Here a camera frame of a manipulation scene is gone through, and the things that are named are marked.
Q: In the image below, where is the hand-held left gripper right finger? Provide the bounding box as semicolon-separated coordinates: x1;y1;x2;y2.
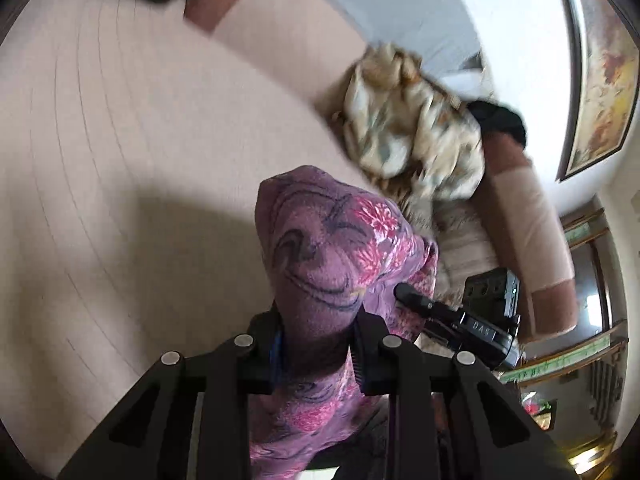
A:
350;310;576;480

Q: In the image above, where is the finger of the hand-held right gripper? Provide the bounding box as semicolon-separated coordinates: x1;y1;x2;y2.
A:
393;282;461;323

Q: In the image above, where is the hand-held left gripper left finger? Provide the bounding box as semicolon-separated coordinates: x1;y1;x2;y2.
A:
57;310;281;480

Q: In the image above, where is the purple floral long-sleeve shirt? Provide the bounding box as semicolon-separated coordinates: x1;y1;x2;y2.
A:
248;164;440;480

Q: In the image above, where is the wooden cabinet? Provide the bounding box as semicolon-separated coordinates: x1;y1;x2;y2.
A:
500;207;640;480

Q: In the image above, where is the pink bolster cushion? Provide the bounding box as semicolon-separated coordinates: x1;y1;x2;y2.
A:
184;0;371;111
475;130;578;338

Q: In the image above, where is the beige floral blanket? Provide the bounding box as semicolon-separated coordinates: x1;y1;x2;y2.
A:
332;42;486;201

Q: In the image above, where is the black cloth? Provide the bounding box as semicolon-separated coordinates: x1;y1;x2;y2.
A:
467;100;528;148

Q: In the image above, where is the pink bed mattress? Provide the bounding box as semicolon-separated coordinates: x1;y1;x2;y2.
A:
0;0;381;478

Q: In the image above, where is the grey pillow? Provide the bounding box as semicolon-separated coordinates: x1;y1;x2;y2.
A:
315;0;483;86

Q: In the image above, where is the framed wall picture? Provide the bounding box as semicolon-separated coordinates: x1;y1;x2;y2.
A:
552;0;640;183

